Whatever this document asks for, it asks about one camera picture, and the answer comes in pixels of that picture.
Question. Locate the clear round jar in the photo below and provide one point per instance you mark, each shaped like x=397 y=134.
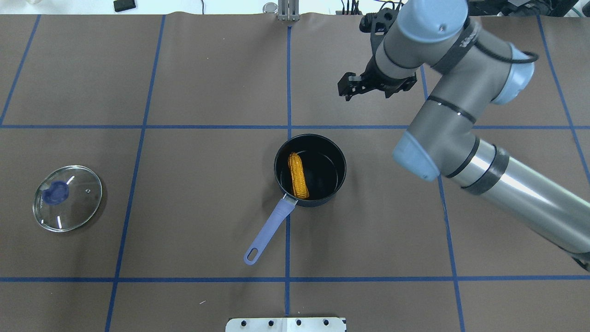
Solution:
x=270 y=7

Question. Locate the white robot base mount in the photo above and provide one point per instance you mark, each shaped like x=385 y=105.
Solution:
x=287 y=324

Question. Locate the glass lid with blue knob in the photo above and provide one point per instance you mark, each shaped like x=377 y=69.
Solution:
x=67 y=198

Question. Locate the yellow plastic corn cob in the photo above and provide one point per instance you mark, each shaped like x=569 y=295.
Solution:
x=296 y=169

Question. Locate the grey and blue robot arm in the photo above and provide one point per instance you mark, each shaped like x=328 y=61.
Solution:
x=477 y=69

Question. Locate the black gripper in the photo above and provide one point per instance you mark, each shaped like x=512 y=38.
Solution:
x=374 y=76

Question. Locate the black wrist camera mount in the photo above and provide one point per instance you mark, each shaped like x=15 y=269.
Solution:
x=377 y=24

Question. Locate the grey metal camera post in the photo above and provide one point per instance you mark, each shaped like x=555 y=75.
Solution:
x=288 y=10

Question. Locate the dark blue saucepan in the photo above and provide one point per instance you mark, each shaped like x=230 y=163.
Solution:
x=324 y=170

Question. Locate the black rectangular device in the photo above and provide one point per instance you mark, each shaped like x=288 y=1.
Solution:
x=123 y=5

